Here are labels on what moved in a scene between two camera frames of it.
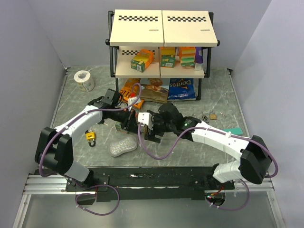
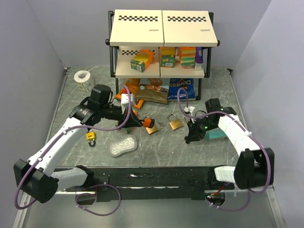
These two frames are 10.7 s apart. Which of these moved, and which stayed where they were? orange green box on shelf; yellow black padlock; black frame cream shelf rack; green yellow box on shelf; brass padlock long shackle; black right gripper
Moved: brass padlock long shackle; black right gripper
Stayed: orange green box on shelf; green yellow box on shelf; black frame cream shelf rack; yellow black padlock
